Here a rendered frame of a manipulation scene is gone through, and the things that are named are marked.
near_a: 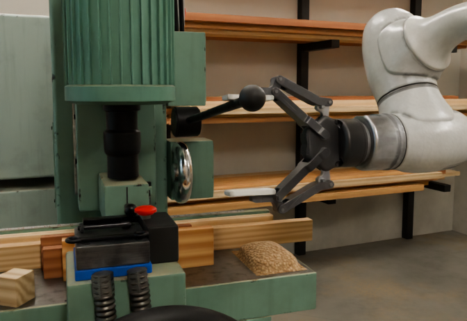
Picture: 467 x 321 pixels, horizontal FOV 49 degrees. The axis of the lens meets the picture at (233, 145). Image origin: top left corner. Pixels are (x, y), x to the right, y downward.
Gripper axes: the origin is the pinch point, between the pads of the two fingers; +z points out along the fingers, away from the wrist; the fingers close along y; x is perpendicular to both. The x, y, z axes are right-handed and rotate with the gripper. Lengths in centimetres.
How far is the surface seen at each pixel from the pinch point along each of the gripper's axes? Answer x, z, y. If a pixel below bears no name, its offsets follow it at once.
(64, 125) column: -33.7, 23.2, 4.1
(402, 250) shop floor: -251, -212, -87
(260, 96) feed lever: 9.9, -0.6, 6.4
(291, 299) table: -1.7, -9.4, -23.8
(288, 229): -16.6, -15.7, -16.1
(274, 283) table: -1.4, -6.5, -21.0
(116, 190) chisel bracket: -11.6, 15.6, -6.8
